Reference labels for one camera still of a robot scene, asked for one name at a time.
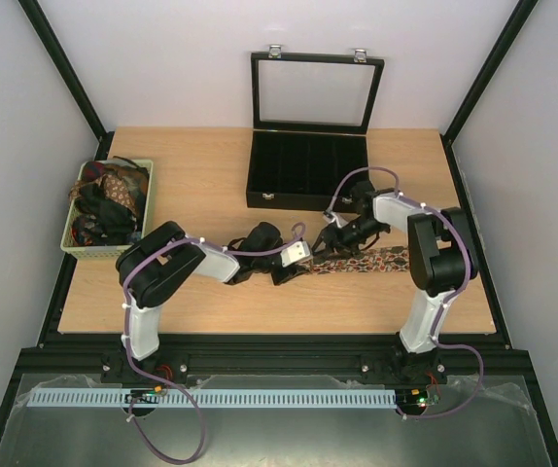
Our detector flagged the patterned paisley tie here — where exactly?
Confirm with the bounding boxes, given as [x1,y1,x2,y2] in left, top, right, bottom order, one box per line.
[306,245,409,275]

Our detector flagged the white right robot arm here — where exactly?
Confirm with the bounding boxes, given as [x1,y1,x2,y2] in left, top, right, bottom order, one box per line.
[312,181,479,382]

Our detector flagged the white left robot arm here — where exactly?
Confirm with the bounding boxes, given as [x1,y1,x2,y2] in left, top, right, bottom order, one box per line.
[101,221,311,386]

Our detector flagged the dark ties in basket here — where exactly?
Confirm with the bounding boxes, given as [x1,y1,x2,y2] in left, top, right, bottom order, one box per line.
[67,155,152,247]

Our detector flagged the black compartment display box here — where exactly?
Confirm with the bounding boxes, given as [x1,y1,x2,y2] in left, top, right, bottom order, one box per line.
[245,45,386,212]

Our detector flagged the pale green perforated basket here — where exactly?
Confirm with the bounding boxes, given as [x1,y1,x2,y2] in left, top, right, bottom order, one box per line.
[59,158,156,262]

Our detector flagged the brown patterned tie over basket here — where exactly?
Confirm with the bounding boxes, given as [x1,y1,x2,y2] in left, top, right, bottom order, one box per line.
[68,172,138,215]

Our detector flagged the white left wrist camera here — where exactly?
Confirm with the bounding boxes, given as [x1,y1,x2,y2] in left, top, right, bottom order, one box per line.
[280,240,311,268]

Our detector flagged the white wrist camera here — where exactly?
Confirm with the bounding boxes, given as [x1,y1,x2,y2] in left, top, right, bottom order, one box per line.
[280,240,311,268]
[323,210,347,228]

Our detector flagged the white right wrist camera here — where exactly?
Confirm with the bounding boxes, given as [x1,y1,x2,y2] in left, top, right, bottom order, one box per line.
[323,210,347,228]

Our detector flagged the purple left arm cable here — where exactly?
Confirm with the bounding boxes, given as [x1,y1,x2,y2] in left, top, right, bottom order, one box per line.
[122,221,308,462]

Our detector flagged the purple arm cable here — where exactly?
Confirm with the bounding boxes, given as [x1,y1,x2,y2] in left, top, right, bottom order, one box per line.
[122,221,308,462]
[328,165,485,422]

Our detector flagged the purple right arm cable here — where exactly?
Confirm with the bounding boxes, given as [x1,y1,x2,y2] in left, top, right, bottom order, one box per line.
[328,165,485,422]

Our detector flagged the light blue slotted cable duct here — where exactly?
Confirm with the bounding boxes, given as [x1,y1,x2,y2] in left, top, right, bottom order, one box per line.
[26,388,397,410]

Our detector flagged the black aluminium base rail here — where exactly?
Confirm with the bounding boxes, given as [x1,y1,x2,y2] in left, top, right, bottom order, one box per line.
[12,335,536,387]

